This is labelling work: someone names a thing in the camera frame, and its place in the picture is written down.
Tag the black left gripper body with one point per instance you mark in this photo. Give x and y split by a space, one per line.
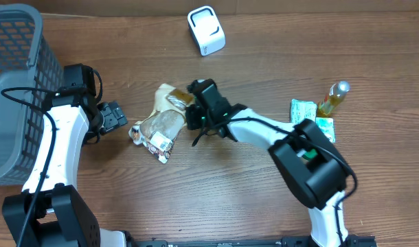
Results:
112 118

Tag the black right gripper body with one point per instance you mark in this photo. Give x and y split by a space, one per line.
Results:
196 116

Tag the clear plastic snack bag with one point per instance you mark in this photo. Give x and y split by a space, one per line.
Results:
158 132

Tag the small teal packet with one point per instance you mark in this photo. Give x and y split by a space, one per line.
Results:
301 110

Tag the green lid glass jar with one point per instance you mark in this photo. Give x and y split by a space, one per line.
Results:
307 155

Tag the green white tissue pack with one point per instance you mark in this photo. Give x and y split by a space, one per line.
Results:
327 127

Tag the yellow dish soap bottle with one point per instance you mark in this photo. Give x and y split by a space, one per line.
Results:
333 98

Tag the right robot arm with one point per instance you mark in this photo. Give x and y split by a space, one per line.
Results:
309 163

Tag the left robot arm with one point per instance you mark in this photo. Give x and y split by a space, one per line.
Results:
49 211

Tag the white barcode scanner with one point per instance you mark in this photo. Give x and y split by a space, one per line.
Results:
206 30

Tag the grey plastic mesh basket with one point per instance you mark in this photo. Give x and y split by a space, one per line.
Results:
28 66

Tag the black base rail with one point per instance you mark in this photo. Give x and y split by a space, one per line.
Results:
284 242

